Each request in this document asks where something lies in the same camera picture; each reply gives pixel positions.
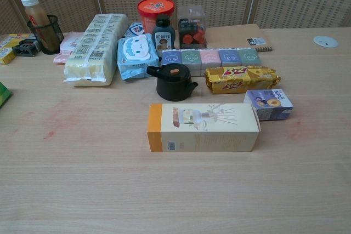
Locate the blue white shield packet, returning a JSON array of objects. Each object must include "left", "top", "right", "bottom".
[{"left": 122, "top": 22, "right": 146, "bottom": 38}]

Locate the clear box with red caps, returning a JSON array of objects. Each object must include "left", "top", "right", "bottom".
[{"left": 177, "top": 5, "right": 207, "bottom": 50}]

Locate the black mesh pen holder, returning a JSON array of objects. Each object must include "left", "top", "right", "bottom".
[{"left": 26, "top": 14, "right": 65, "bottom": 55}]

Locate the long yellow sponge pack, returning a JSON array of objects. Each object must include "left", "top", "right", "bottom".
[{"left": 63, "top": 13, "right": 129, "bottom": 87}]

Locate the brown spiral notebook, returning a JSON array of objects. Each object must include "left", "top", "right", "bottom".
[{"left": 205, "top": 24, "right": 274, "bottom": 53}]

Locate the cream orange diffuser box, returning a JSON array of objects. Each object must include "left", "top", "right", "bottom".
[{"left": 146, "top": 102, "right": 262, "bottom": 153}]

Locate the red instant noodle tub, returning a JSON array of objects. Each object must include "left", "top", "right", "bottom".
[{"left": 137, "top": 0, "right": 176, "bottom": 35}]

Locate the pastel tissue pack row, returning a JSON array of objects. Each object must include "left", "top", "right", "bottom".
[{"left": 160, "top": 48, "right": 262, "bottom": 77}]

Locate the gold biscuit packet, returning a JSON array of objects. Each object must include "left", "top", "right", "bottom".
[{"left": 204, "top": 65, "right": 282, "bottom": 95}]

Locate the dark sauce squeeze bottle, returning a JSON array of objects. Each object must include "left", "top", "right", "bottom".
[{"left": 152, "top": 14, "right": 176, "bottom": 59}]

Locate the green object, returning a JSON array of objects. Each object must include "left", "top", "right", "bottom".
[{"left": 0, "top": 81, "right": 14, "bottom": 109}]

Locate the pink paper packet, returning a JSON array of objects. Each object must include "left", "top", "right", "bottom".
[{"left": 53, "top": 31, "right": 85, "bottom": 66}]

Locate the blue wet wipes pack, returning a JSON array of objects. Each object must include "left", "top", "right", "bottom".
[{"left": 117, "top": 33, "right": 160, "bottom": 82}]

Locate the white table cable grommet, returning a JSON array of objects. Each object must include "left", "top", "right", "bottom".
[{"left": 313, "top": 36, "right": 339, "bottom": 48}]

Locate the yellow small box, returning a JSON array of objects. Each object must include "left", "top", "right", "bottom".
[{"left": 0, "top": 33, "right": 36, "bottom": 65}]

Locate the blue NFC juice carton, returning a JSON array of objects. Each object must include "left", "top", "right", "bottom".
[{"left": 244, "top": 89, "right": 295, "bottom": 121}]

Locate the black teapot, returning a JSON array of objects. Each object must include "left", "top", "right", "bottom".
[{"left": 146, "top": 63, "right": 199, "bottom": 102}]

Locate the milk tea bottle white cap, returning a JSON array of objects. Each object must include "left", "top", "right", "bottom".
[{"left": 20, "top": 0, "right": 56, "bottom": 50}]

